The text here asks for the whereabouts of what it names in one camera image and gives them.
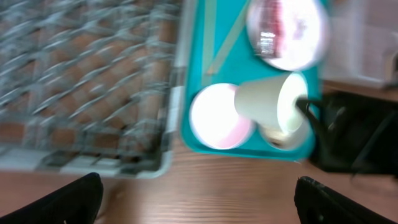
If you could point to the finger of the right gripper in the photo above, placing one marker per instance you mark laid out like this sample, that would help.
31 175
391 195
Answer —
325 159

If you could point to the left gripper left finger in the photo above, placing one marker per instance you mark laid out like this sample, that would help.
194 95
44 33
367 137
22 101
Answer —
78 202

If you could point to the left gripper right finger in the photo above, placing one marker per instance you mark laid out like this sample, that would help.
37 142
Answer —
319 204

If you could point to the metal bowl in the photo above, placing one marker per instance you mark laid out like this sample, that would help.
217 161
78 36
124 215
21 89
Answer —
283 141

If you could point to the white paper cup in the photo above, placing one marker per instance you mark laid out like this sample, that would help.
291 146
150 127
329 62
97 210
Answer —
270 102

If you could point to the red snack wrapper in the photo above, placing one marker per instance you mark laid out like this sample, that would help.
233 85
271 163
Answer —
277 27

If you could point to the black plastic tray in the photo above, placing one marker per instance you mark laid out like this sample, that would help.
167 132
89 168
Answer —
363 133

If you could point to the clear plastic bin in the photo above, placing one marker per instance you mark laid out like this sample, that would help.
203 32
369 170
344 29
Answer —
363 44

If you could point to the large white plate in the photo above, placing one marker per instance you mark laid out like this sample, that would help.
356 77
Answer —
311 39

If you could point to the small pink plate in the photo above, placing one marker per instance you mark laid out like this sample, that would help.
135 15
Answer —
214 120

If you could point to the right wooden chopstick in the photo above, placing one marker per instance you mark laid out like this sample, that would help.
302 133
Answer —
229 41

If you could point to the wooden chopstick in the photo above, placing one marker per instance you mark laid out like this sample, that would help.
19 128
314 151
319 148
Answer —
229 41
208 40

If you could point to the teal serving tray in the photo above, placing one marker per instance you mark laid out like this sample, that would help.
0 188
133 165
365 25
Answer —
240 66

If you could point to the grey plastic dish rack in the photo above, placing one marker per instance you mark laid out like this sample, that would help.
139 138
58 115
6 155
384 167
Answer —
89 85

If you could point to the left wooden chopstick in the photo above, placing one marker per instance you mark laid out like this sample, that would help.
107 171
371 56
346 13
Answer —
208 40

